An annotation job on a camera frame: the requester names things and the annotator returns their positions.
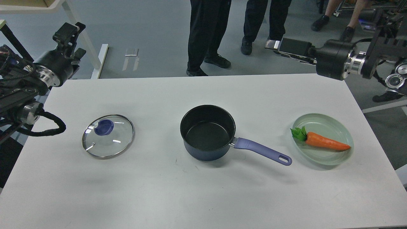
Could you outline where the light green plate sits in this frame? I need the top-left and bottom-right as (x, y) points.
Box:
(290, 113), (354, 166)

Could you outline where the black metal frame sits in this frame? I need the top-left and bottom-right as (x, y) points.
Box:
(0, 19), (34, 62)

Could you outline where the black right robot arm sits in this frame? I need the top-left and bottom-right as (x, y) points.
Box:
(307, 9), (407, 95)

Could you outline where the white desk with leg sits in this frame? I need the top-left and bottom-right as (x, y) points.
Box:
(0, 0), (109, 79)

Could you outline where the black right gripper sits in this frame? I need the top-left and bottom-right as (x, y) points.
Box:
(308, 39), (355, 80)

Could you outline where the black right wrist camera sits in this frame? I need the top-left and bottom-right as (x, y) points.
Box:
(265, 38), (317, 65)

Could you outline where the person in black trousers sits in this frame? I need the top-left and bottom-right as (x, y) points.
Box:
(240, 0), (292, 55)
(186, 0), (231, 77)

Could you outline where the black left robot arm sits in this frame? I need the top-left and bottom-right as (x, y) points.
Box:
(0, 19), (86, 142)

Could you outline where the orange toy carrot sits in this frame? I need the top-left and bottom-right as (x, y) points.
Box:
(290, 126), (351, 152)

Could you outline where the person with bare legs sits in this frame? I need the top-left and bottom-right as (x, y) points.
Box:
(311, 0), (374, 46)

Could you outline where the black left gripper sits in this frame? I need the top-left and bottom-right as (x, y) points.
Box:
(34, 22), (87, 87)

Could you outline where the blue saucepan with purple handle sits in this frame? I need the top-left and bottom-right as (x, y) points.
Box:
(180, 105), (292, 166)

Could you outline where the glass lid with purple knob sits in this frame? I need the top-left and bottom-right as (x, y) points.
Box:
(81, 114), (135, 159)

